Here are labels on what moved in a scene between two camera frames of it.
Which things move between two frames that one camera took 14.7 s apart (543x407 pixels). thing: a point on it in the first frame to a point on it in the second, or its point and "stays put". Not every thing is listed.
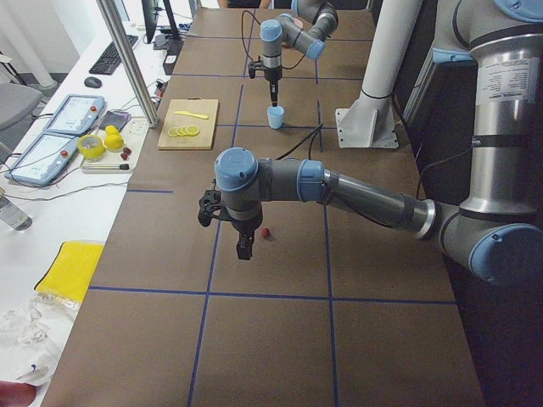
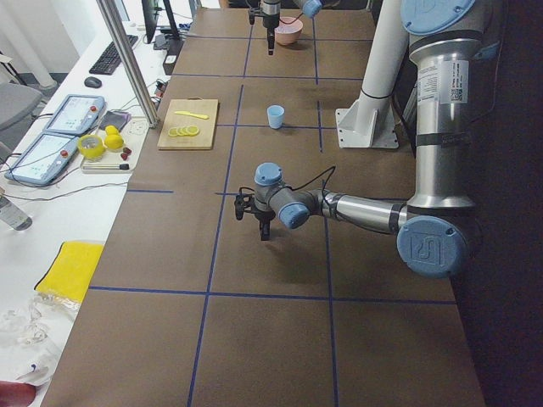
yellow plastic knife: (189, 114) stays put
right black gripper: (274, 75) to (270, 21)
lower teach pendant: (45, 160) stays put
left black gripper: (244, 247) to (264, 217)
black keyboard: (110, 58) stays put
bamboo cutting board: (187, 124) stays put
